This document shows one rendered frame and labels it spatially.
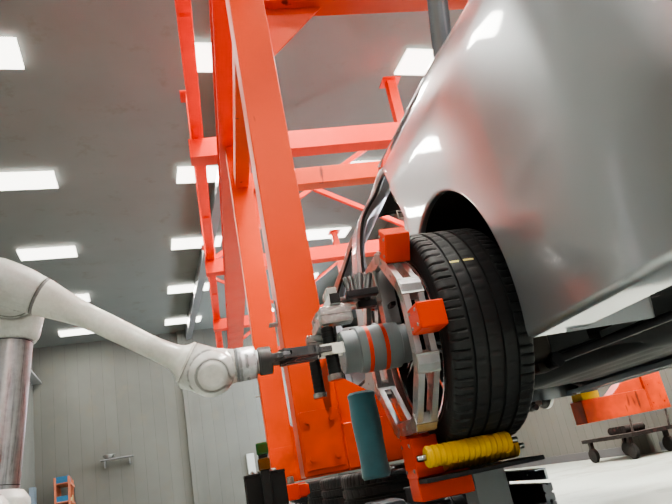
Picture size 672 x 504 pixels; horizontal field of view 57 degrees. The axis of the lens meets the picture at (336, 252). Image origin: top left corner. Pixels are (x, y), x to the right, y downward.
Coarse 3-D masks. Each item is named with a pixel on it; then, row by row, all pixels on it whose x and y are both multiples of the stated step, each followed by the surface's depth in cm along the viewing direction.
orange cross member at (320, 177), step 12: (300, 168) 479; (312, 168) 480; (324, 168) 482; (336, 168) 484; (348, 168) 485; (360, 168) 487; (372, 168) 488; (252, 180) 469; (300, 180) 475; (312, 180) 477; (324, 180) 478; (336, 180) 480; (348, 180) 483; (360, 180) 487; (372, 180) 491
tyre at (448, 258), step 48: (432, 240) 183; (480, 240) 181; (432, 288) 170; (480, 288) 167; (480, 336) 163; (528, 336) 165; (480, 384) 163; (528, 384) 167; (432, 432) 185; (480, 432) 175
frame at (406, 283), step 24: (384, 264) 183; (408, 288) 170; (408, 336) 169; (432, 336) 166; (432, 360) 164; (384, 384) 210; (432, 384) 167; (384, 408) 204; (432, 408) 170; (408, 432) 180
